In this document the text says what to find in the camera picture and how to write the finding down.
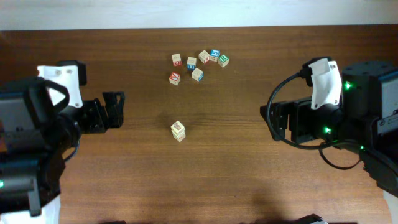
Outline wooden block red bottom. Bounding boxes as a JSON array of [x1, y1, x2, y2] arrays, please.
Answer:
[[170, 121, 185, 135]]

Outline wooden block yellow side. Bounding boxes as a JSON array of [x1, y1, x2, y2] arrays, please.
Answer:
[[174, 135, 186, 142]]

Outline wooden block green V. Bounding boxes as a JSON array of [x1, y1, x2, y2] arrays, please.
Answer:
[[172, 131, 185, 137]]

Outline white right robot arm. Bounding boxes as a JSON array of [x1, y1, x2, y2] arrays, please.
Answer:
[[260, 57, 397, 223]]

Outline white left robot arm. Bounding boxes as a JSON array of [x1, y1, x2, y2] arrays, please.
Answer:
[[1, 77, 125, 223]]

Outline wooden block red V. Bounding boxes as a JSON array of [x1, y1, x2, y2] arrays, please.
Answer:
[[169, 72, 181, 85]]

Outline wooden block green R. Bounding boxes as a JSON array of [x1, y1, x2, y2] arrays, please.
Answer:
[[218, 54, 229, 68]]

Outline wooden block red G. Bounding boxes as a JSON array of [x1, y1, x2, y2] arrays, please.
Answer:
[[172, 54, 182, 67]]

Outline wooden block blue S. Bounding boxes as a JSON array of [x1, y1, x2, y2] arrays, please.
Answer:
[[210, 49, 221, 62]]

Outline plain wooden block blue side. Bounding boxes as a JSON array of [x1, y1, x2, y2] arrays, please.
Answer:
[[192, 68, 204, 82]]

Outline wooden block blue letters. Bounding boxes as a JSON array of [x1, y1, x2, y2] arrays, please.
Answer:
[[187, 57, 197, 70]]

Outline wooden block red print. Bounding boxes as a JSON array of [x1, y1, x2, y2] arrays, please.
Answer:
[[198, 50, 210, 64]]

